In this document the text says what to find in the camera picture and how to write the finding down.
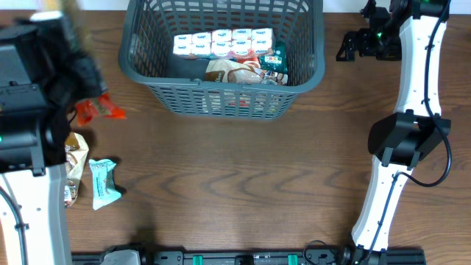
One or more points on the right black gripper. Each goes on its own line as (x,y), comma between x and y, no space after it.
(351,44)

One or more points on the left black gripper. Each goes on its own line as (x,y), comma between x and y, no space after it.
(88,77)

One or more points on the San Remo spaghetti packet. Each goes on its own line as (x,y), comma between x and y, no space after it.
(102,105)

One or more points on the white brown snack bag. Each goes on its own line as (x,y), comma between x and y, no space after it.
(76,154)
(233,72)

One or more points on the grey plastic basket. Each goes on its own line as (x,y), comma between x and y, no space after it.
(146,54)

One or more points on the green Nescafe coffee bag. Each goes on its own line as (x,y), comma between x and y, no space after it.
(277,61)

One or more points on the light blue snack bar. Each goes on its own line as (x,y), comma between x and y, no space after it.
(104,190)

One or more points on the Kleenex tissue multipack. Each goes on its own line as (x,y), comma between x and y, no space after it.
(241,43)

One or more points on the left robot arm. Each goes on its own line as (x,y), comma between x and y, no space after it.
(45,71)

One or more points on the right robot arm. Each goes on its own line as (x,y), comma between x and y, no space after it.
(410,32)

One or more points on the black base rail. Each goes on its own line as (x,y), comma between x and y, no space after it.
(312,254)

